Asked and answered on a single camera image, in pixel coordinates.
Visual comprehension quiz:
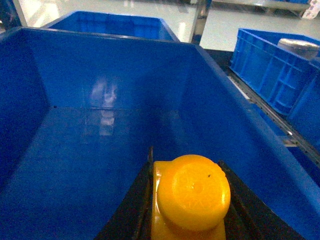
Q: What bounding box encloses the blue ribbed crate right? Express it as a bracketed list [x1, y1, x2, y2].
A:
[230, 28, 320, 150]

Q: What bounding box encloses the yellow two-stud toy block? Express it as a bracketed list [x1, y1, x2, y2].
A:
[151, 154, 231, 240]

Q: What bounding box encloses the blue bin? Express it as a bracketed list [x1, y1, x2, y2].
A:
[0, 28, 320, 240]
[43, 10, 180, 42]

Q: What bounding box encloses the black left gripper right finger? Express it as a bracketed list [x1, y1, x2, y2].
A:
[218, 160, 304, 240]

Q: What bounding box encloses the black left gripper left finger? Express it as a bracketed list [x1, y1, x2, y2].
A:
[95, 146, 154, 240]

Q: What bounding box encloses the blue bin upper left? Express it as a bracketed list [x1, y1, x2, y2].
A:
[0, 28, 320, 240]

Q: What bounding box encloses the stainless steel rack frame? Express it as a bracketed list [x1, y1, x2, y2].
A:
[189, 0, 212, 45]

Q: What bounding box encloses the far blue bin behind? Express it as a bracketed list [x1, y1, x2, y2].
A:
[43, 10, 180, 42]

